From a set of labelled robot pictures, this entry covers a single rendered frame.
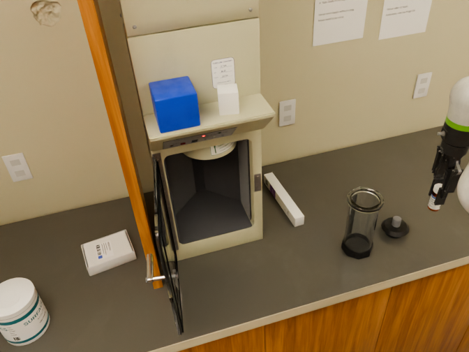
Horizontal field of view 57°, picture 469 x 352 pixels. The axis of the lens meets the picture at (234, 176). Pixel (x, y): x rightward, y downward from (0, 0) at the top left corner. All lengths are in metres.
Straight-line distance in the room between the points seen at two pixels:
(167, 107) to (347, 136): 1.15
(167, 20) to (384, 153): 1.23
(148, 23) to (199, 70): 0.17
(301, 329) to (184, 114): 0.84
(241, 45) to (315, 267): 0.75
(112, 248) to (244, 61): 0.79
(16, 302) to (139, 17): 0.83
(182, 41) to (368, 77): 1.02
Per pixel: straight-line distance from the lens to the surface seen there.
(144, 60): 1.09
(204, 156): 1.28
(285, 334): 1.53
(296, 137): 1.89
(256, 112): 1.11
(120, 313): 1.43
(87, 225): 1.73
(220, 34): 1.10
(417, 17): 1.93
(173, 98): 1.02
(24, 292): 1.39
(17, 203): 1.86
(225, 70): 1.14
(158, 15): 1.06
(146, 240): 1.29
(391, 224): 1.61
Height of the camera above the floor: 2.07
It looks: 38 degrees down
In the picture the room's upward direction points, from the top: 4 degrees counter-clockwise
